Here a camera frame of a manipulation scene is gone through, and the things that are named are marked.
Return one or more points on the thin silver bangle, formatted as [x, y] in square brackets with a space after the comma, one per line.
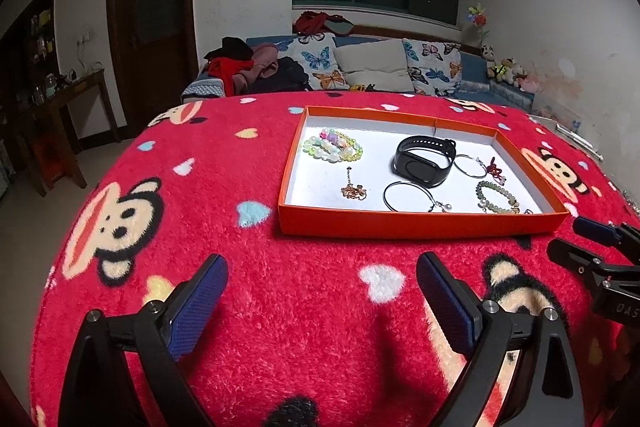
[457, 169]

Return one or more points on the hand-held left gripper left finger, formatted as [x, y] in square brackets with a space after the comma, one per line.
[200, 307]

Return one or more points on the white pillow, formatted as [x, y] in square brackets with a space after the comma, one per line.
[372, 64]

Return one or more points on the black bag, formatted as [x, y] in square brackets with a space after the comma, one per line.
[287, 74]

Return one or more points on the orange cardboard tray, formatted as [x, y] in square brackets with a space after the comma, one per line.
[375, 222]

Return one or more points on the panda plush toy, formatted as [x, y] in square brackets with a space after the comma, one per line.
[488, 53]

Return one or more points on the teddy bear with yellow vest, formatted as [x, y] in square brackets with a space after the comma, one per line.
[502, 69]

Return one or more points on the pink garment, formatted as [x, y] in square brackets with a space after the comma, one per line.
[262, 57]

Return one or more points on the dark wooden door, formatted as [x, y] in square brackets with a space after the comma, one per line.
[150, 32]

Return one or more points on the pink plush toy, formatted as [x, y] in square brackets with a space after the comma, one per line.
[529, 83]

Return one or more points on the red garment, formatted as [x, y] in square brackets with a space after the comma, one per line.
[225, 69]

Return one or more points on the dark red cloth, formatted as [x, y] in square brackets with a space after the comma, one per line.
[312, 23]

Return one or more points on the black smart band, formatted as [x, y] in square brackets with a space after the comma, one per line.
[420, 167]

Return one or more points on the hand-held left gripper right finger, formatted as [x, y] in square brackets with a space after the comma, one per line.
[445, 302]

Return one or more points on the yellow toy vehicle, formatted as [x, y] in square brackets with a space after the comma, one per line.
[360, 88]

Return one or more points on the colourful flower pinwheel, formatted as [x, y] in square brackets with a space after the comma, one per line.
[478, 19]

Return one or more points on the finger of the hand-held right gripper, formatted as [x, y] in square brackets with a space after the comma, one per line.
[595, 229]
[575, 257]

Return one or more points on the black garment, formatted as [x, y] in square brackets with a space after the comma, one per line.
[232, 47]

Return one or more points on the wooden side table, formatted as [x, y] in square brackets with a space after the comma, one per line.
[80, 82]

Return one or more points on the wall outlet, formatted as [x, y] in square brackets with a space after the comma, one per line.
[86, 39]

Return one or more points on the silver bangle with pearl charm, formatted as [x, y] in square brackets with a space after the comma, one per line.
[387, 202]

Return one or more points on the blue sofa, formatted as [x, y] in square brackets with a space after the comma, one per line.
[475, 67]

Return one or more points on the butterfly print pillow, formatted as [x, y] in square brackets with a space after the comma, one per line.
[320, 62]
[432, 67]

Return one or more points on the red monkey print blanket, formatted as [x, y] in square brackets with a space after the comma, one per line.
[310, 307]

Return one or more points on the red stool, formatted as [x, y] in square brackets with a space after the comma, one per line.
[55, 157]

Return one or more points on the dark wooden cabinet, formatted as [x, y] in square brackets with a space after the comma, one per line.
[30, 47]

